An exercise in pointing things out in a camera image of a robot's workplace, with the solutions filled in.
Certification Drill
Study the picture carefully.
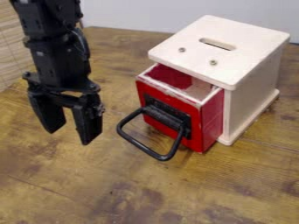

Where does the red drawer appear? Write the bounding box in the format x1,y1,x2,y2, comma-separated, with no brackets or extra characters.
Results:
135,63,224,153

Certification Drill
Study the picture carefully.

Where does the black metal drawer handle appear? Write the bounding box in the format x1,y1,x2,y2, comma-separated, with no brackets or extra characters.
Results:
116,104,188,162

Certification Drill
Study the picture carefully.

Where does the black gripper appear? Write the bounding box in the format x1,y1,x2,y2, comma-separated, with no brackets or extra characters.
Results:
23,28,103,145

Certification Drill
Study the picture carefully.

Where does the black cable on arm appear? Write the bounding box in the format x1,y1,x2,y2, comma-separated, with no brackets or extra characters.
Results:
69,27,91,60

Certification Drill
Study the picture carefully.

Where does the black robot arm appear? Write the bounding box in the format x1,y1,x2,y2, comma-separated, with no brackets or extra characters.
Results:
9,0,104,145

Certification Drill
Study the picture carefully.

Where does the white wooden cabinet box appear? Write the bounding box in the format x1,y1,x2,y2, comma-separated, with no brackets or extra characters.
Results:
148,15,290,145

